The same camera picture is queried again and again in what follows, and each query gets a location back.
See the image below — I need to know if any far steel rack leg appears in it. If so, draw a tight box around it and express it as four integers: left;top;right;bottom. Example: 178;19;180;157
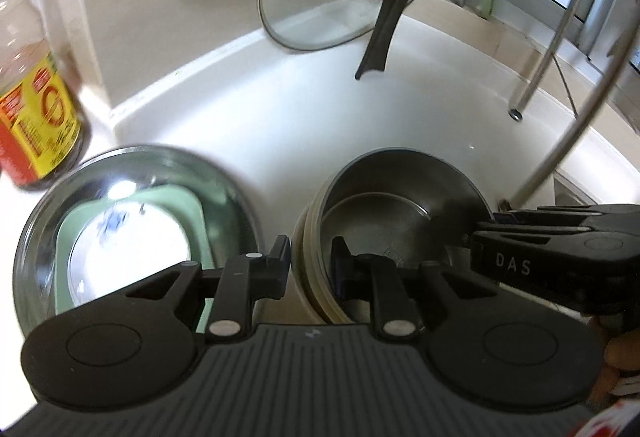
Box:
508;0;580;123

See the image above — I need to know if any cream plastic bowl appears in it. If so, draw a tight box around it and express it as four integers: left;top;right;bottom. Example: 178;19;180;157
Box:
304;200;355;324

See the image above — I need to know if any small blue-patterned white dish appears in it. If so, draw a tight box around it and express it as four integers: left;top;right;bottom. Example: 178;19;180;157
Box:
66;201;191;306

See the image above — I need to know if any person's right hand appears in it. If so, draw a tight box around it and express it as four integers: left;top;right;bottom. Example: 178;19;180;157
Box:
588;317;640;408

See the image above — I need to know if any soy sauce bottle red handle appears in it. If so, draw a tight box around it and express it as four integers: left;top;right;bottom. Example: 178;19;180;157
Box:
1;0;89;191

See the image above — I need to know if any green rectangular plate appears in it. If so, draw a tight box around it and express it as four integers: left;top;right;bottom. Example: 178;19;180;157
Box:
53;180;215;313

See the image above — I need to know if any large stainless steel basin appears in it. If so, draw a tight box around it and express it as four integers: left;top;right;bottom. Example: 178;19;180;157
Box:
13;144;262;335

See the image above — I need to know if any stainless steel pot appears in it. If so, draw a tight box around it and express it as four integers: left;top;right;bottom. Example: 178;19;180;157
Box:
307;146;495;323

